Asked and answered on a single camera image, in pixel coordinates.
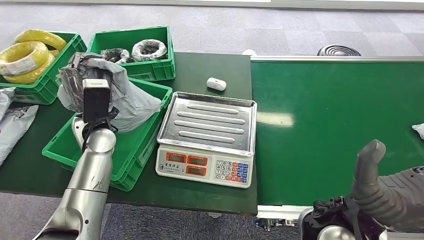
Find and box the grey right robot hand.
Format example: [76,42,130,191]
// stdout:
[350,139,424,233]

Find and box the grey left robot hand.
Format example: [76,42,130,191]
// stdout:
[58,52,104,113]

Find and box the grey package with red print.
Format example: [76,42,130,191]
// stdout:
[56,52,163,133]

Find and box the pale grey package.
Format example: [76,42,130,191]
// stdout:
[411,123,424,141]

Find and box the green crate with yellow coils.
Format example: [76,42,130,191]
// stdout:
[0,31,88,106]

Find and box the small grey mailer bag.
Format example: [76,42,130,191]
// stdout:
[0,87,16,122]

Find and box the large grey mailer bag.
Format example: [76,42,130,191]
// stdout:
[0,104,39,167]

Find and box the green crate with black coils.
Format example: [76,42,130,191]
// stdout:
[87,25,176,83]

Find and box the large empty green crate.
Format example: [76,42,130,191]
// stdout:
[42,77,174,192]

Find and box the white electronic scale steel tray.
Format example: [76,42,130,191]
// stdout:
[154,91,259,190]

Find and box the small white plastic case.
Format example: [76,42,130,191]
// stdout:
[206,77,228,92]

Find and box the black round ribbed base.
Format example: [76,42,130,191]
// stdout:
[316,44,362,57]

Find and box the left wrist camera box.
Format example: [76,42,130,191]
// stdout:
[82,78,112,124]

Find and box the yellow wire coil white label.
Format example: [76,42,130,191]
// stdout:
[0,41,50,76]

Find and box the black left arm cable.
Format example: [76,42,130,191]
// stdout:
[81,115,119,154]

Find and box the green conveyor belt aluminium frame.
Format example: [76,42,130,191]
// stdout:
[250,55,424,240]

